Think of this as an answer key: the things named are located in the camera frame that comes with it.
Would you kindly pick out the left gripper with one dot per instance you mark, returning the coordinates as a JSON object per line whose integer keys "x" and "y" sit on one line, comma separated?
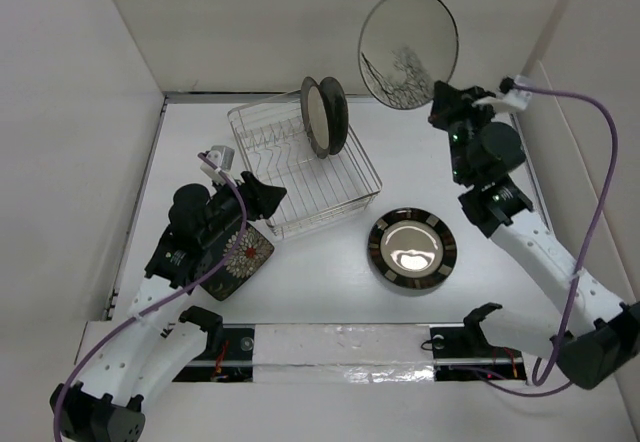
{"x": 259, "y": 200}

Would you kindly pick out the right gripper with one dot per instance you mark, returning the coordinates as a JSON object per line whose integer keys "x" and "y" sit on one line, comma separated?
{"x": 452, "y": 102}

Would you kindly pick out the black square floral plate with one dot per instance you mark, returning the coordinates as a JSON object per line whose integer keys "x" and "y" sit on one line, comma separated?
{"x": 251, "y": 254}

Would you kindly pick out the cream plate with tree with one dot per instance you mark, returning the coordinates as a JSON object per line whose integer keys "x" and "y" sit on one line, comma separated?
{"x": 404, "y": 48}

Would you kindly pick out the brown rimmed cream plate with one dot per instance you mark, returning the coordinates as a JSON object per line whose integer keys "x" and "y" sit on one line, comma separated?
{"x": 314, "y": 116}

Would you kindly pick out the grey reindeer plate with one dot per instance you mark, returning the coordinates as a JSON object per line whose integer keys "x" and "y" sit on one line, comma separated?
{"x": 338, "y": 113}

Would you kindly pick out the dark patterned rim plate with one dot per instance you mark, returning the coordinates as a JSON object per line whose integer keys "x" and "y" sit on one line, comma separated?
{"x": 412, "y": 249}

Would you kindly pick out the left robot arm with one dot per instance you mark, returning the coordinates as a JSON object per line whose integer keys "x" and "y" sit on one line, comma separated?
{"x": 210, "y": 244}

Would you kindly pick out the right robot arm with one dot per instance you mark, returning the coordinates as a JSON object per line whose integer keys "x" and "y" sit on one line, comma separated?
{"x": 598, "y": 332}

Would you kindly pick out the wire dish rack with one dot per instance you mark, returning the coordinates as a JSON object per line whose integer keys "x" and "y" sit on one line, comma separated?
{"x": 273, "y": 145}

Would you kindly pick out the silver taped front rail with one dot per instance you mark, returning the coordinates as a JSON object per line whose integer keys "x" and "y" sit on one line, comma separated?
{"x": 357, "y": 353}

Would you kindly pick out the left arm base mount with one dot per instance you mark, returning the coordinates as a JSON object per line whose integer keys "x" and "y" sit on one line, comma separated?
{"x": 228, "y": 353}

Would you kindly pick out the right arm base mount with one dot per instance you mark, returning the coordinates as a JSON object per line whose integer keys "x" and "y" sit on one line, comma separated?
{"x": 461, "y": 353}

